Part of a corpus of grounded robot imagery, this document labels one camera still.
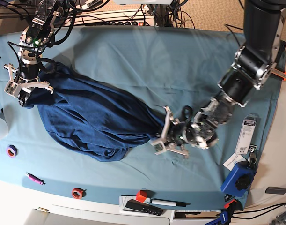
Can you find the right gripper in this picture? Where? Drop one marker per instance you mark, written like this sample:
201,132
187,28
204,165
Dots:
13,88

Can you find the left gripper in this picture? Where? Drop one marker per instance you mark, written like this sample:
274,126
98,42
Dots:
165,141

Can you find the blue t-shirt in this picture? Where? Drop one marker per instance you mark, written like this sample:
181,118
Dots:
91,117

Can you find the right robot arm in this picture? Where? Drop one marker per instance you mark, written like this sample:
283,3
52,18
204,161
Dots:
39,35

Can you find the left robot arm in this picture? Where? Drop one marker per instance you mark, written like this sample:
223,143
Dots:
254,61

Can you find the red cube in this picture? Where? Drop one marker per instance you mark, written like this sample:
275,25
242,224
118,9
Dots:
141,196

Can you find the purple tape roll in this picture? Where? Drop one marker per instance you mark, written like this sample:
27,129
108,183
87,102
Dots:
12,151

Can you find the white black marker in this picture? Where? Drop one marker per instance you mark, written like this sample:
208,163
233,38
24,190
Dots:
168,203

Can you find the black remote control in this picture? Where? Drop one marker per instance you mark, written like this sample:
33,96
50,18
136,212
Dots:
144,208

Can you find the white paper card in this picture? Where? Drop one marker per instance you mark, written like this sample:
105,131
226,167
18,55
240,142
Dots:
233,160

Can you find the light blue table cloth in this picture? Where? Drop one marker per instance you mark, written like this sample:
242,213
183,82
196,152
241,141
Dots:
161,66

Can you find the pink marker pen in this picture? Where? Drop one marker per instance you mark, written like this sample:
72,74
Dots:
35,179

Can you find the grey blister package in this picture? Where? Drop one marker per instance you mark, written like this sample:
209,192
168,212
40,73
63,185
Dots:
246,134

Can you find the blue box black knob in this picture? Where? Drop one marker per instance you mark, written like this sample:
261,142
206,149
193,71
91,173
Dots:
239,179

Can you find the blue spring clamp bottom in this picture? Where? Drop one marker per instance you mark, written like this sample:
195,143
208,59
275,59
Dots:
225,216

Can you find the keys with carabiner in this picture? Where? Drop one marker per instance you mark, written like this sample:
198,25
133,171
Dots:
252,156

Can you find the red tape roll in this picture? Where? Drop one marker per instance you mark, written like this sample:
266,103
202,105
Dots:
78,193

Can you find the grey small device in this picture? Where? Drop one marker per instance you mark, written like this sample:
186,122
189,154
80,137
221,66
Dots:
275,190

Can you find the orange black clamp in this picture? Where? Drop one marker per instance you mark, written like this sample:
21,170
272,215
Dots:
280,74

